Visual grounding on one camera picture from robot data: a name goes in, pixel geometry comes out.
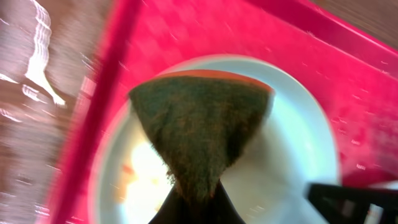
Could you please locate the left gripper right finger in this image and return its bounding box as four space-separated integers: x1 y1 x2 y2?
307 184 397 224

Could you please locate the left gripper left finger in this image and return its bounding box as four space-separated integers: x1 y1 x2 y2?
149 181 245 224

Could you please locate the white plate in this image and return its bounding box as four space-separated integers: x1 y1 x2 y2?
87 55 341 223

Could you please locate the green orange sponge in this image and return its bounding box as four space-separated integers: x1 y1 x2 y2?
129 70 274 203

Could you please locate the red plastic tray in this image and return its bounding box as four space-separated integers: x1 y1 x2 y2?
41 0 397 223

